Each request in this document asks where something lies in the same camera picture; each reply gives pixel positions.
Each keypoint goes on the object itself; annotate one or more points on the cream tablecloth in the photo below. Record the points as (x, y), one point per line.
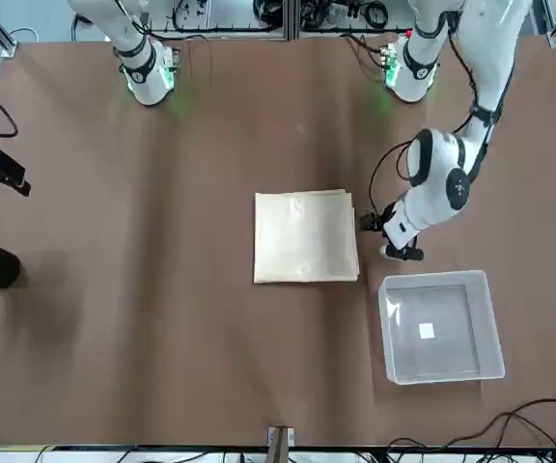
(307, 236)

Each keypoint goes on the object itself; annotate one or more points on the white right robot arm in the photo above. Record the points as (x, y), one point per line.
(145, 72)

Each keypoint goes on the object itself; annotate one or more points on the clear plastic box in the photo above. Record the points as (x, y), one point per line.
(488, 328)

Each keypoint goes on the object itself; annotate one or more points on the white square sticker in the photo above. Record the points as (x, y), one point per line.
(427, 330)

